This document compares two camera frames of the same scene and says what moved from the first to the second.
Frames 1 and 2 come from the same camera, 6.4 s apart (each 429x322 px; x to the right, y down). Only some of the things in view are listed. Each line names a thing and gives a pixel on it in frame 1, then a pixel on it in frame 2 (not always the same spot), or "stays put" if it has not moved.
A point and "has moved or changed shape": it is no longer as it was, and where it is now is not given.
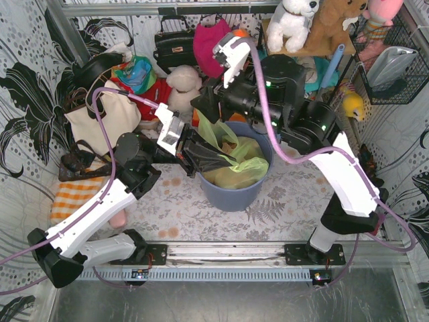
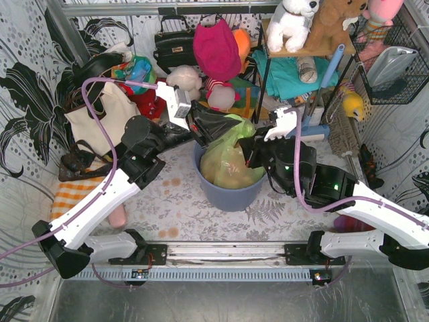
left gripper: x=184 y=153 to x=196 y=125
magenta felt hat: x=206 y=37 stays put
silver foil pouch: x=387 y=64 stays put
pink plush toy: x=379 y=17 stays put
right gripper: x=218 y=99 to x=256 y=154
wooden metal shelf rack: x=349 y=51 stays put
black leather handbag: x=174 y=47 stays put
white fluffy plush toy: x=186 y=83 stays put
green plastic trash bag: x=251 y=166 has moved or changed shape
